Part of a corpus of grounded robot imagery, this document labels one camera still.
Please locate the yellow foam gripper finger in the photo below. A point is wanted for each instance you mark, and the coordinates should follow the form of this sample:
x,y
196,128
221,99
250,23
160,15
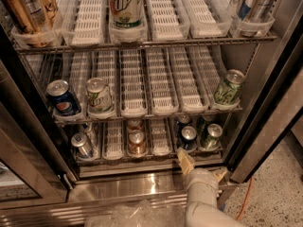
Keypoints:
x,y
220,173
186,162

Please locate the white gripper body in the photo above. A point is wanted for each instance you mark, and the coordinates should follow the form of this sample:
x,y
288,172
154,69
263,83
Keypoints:
x,y
202,178

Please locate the green can bottom shelf front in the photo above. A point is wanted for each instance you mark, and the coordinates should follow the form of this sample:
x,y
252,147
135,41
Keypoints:
x,y
211,136

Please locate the green can shelf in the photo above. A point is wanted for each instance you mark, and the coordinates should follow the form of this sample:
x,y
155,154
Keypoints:
x,y
229,88
211,136
203,121

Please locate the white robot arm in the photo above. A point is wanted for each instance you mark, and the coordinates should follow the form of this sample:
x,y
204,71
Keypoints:
x,y
207,214

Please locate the dark blue can bottom front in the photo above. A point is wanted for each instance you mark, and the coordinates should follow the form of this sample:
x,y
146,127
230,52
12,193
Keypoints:
x,y
186,138

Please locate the dark blue can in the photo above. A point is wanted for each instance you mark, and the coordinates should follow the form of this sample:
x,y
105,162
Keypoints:
x,y
186,138
180,121

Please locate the green can bottom shelf rear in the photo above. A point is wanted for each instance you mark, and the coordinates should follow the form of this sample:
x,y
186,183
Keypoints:
x,y
203,121

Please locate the dark blue can bottom rear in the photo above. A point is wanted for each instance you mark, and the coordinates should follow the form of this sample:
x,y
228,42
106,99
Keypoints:
x,y
180,121

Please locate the orange can bottom front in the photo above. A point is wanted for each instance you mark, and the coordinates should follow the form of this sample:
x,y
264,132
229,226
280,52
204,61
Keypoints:
x,y
137,142

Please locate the orange can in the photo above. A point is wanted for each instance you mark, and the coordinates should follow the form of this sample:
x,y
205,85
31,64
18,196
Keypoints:
x,y
137,142
135,125

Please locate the orange can bottom rear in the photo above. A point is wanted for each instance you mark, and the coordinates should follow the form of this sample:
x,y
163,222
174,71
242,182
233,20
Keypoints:
x,y
135,125

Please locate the green can middle shelf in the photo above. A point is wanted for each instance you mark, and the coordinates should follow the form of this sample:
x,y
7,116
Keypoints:
x,y
229,88

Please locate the fridge door right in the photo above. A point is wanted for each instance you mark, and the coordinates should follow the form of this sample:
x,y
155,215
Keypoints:
x,y
272,96

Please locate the fridge door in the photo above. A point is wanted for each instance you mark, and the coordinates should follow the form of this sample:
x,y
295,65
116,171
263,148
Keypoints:
x,y
272,96
32,146

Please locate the silver can bottom rear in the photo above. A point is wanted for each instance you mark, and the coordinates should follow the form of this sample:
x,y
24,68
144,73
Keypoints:
x,y
90,131

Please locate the silver can bottom front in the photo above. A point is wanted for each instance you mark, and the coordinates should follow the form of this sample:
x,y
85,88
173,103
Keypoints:
x,y
81,143

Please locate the white 7UP can middle shelf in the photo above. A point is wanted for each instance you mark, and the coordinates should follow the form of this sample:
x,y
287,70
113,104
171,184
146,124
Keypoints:
x,y
99,95

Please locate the white 7up can shelf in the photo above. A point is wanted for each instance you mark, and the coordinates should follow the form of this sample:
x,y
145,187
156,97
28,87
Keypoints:
x,y
99,95
126,13

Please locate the blue Pepsi can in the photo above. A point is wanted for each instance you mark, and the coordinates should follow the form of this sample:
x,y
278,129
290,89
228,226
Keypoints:
x,y
63,98

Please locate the fridge door left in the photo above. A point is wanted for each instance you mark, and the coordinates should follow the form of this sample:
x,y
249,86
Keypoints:
x,y
32,146

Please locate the white 7UP can top shelf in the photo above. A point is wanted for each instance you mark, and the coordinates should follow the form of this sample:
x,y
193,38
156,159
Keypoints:
x,y
126,13

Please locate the silver blue can top shelf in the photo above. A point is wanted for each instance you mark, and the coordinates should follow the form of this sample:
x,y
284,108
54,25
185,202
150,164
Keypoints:
x,y
250,18

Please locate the gold can top shelf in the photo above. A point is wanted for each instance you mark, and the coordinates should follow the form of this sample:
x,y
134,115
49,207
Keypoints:
x,y
34,21

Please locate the middle wire shelf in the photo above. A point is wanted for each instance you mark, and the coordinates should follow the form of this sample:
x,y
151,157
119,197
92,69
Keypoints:
x,y
81,118

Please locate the wire shelf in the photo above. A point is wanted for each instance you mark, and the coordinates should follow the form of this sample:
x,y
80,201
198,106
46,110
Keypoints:
x,y
229,40
81,118

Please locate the top wire shelf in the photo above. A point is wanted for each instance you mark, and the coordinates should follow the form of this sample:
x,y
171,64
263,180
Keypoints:
x,y
229,40

